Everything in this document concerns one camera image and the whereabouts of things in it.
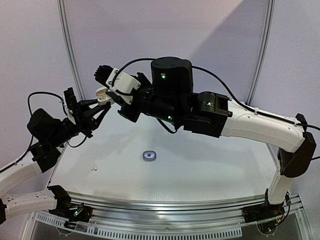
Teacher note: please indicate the white earbud charging case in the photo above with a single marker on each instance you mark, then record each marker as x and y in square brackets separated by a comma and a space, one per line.
[102, 96]

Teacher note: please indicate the left aluminium frame post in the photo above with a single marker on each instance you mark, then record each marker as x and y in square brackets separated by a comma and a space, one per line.
[66, 34]

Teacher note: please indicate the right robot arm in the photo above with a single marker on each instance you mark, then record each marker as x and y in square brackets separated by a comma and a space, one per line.
[169, 97]

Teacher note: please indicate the perforated cable tray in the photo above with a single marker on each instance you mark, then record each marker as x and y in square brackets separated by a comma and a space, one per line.
[52, 227]

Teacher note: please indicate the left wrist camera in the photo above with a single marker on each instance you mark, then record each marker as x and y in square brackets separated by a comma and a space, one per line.
[70, 104]

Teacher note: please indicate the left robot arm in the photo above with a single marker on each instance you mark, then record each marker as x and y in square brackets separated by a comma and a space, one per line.
[52, 134]

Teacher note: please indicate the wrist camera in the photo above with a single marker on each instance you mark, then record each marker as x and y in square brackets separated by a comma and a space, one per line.
[70, 104]
[120, 83]

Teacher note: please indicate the front aluminium rail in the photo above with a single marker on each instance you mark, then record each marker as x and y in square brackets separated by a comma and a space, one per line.
[216, 213]

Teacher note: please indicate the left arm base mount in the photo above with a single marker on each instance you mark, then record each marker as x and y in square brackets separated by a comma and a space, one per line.
[71, 211]

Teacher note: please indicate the aluminium frame post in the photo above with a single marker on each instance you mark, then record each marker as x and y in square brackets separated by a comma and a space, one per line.
[66, 34]
[262, 50]

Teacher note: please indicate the right aluminium frame post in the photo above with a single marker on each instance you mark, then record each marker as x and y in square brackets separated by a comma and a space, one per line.
[262, 50]

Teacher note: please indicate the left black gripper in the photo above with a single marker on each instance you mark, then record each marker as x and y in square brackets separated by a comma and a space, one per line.
[83, 121]

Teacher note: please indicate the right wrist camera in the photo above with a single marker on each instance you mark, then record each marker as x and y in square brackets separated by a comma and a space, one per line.
[120, 83]

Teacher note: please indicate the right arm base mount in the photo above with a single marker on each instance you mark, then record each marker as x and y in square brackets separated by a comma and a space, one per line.
[263, 211]

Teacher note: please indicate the blue-grey earbud charging case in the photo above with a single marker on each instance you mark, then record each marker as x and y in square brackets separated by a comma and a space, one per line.
[149, 156]

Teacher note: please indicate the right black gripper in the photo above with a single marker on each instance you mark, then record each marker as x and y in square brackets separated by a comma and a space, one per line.
[130, 110]

